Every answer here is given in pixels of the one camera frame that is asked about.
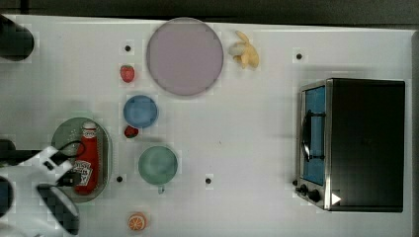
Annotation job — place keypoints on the black cylinder at corner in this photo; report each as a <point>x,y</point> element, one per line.
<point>16,42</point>

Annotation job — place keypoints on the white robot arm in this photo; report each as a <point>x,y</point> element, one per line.
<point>32,204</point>

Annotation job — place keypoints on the green cup with handle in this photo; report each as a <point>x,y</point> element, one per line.
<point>157,166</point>

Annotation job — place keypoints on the red plush ketchup bottle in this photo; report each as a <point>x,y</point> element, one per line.
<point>87,160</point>

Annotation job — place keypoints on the blue bowl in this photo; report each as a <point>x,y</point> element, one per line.
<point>140,111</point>

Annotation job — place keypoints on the small red toy fruit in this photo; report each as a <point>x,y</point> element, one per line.
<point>131,132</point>

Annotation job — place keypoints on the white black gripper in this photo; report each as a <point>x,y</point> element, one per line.
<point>55,167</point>

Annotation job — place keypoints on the silver toaster oven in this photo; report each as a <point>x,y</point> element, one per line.
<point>351,144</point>

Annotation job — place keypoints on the toy orange half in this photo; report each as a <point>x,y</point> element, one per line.
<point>137,221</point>

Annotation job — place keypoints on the peeled toy banana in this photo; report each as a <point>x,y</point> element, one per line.
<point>244,52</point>

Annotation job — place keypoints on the toy strawberry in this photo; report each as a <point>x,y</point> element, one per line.
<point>127,73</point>

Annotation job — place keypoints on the large lilac round plate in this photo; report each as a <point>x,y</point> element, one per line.
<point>184,57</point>

